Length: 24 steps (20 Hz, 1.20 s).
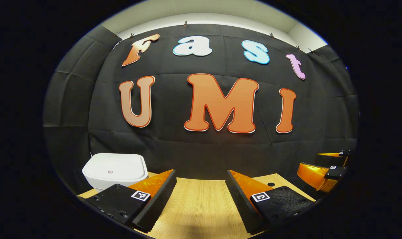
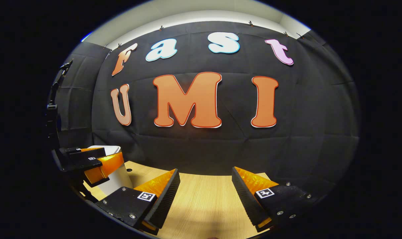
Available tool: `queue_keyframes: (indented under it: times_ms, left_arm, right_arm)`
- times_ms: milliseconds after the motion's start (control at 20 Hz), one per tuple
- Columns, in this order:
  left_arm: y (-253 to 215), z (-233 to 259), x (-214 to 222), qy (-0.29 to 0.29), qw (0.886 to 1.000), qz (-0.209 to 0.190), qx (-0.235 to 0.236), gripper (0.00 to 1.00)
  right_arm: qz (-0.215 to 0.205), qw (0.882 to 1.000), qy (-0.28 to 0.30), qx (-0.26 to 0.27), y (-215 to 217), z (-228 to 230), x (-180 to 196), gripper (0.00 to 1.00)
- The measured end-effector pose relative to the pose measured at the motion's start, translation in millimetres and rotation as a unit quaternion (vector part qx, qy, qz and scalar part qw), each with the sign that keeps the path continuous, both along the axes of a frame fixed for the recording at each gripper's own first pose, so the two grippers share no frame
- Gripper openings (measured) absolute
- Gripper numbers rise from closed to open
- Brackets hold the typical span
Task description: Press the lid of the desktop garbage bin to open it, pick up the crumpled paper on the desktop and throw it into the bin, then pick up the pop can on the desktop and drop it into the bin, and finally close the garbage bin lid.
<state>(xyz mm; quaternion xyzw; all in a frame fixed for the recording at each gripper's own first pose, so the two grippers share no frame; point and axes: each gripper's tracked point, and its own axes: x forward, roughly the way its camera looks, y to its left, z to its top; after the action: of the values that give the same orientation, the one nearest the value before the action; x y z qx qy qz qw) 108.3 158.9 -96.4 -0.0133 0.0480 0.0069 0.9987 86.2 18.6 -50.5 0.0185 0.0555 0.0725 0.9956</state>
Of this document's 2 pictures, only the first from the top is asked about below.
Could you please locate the white desktop garbage bin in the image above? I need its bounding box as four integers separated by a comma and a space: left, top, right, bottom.
82, 153, 149, 193

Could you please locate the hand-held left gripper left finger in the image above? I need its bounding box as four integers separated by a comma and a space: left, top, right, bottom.
84, 169, 177, 233

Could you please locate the wooden desktop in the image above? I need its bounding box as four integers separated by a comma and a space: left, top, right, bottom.
77, 172, 316, 239

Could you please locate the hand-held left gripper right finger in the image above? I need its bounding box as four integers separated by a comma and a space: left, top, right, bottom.
226, 170, 314, 235

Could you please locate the black backdrop cloth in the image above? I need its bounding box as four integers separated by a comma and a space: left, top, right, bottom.
43, 23, 359, 196

